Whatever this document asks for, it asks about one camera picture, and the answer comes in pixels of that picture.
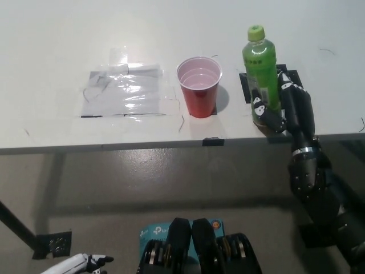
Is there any robot right black hand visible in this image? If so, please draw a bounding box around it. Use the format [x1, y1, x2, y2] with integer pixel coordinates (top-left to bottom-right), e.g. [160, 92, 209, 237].
[250, 71, 322, 152]

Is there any robot left white hand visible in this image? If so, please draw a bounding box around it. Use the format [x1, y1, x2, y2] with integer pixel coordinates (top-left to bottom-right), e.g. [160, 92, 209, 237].
[42, 253, 114, 274]

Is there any green bottle with green cap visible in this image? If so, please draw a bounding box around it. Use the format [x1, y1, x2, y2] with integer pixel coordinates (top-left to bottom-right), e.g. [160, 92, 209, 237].
[241, 25, 283, 130]

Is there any red plastic cup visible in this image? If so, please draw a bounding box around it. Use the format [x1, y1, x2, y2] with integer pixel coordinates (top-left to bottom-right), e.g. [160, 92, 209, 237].
[176, 56, 223, 118]

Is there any robot left black body block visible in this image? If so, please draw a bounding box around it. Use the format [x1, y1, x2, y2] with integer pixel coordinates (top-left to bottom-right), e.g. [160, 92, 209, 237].
[136, 217, 191, 274]

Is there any black tape square patch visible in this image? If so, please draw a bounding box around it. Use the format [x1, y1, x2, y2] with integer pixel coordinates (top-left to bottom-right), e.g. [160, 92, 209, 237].
[238, 64, 305, 105]

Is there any black table leg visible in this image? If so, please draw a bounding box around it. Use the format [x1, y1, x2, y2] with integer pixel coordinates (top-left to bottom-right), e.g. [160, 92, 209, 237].
[0, 201, 39, 252]

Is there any teal tp-link box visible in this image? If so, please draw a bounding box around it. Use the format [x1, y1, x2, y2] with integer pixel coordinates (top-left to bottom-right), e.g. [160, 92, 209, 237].
[139, 219, 226, 262]

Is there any black tape piece, table edge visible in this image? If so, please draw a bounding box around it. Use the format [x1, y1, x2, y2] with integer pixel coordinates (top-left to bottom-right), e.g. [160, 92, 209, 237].
[202, 137, 225, 147]

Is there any grey sheet under clear tape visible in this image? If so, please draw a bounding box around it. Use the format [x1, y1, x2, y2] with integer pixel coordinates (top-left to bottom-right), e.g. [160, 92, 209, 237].
[80, 63, 176, 118]

